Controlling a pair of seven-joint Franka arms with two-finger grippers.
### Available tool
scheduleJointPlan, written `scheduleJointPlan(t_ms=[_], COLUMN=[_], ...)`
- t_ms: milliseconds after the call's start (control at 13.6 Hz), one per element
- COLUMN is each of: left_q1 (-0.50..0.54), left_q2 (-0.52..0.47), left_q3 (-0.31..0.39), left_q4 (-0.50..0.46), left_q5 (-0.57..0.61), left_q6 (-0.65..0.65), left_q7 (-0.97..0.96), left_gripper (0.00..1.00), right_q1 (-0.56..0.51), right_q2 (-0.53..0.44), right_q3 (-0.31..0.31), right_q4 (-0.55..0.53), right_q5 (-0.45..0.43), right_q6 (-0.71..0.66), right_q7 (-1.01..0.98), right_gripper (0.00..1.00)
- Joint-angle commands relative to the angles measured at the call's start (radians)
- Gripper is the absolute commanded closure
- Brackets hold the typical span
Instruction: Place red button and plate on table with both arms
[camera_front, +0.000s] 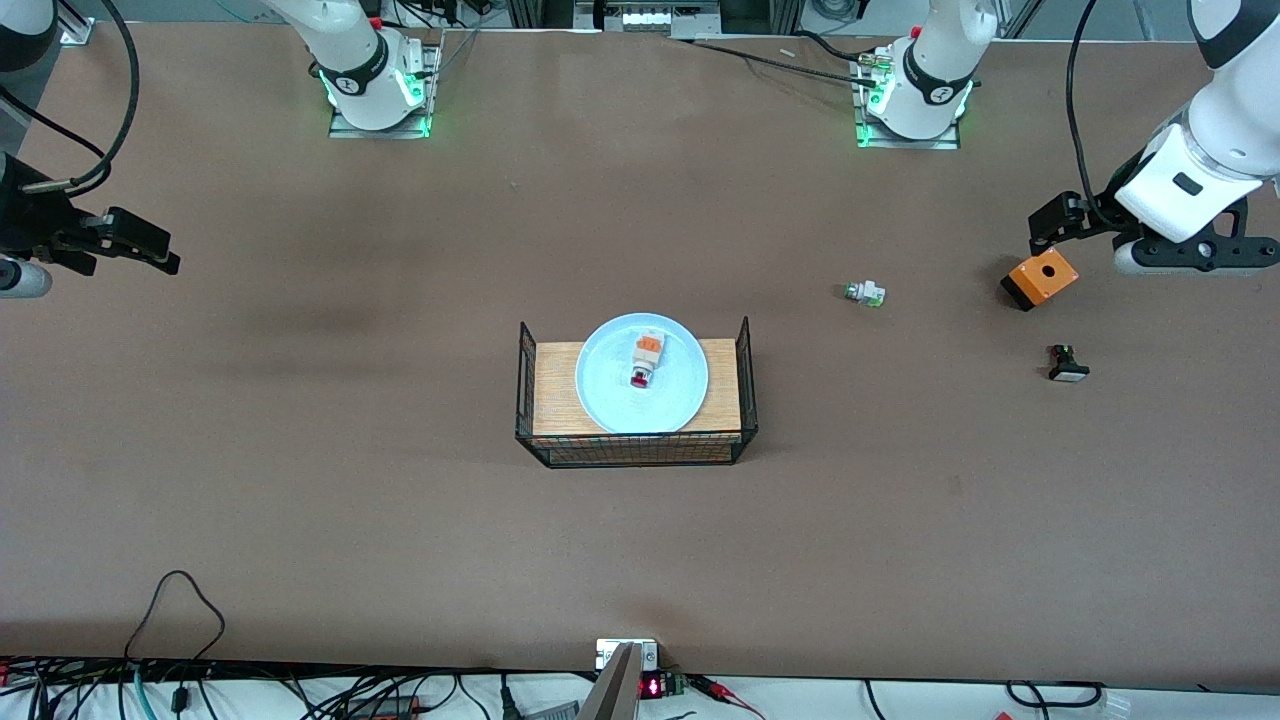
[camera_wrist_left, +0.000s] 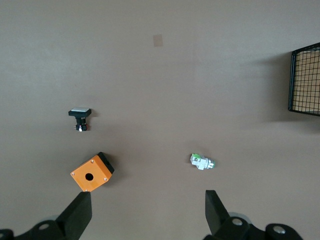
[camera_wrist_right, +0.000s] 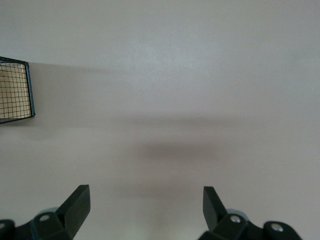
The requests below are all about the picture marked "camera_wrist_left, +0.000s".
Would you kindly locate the green push button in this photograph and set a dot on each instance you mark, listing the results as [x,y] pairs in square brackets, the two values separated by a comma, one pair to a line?
[200,162]

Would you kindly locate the clear tape patch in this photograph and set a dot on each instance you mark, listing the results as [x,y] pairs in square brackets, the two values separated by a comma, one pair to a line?
[158,40]

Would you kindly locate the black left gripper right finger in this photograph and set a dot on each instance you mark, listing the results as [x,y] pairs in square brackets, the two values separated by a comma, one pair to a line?
[216,212]

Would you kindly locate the orange button enclosure box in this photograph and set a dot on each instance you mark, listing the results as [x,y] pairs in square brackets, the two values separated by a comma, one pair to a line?
[96,167]

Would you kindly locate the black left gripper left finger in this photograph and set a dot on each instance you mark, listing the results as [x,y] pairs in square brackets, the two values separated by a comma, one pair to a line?
[75,215]

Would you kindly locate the small black button component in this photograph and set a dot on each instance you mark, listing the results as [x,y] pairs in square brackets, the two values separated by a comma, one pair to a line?
[80,113]

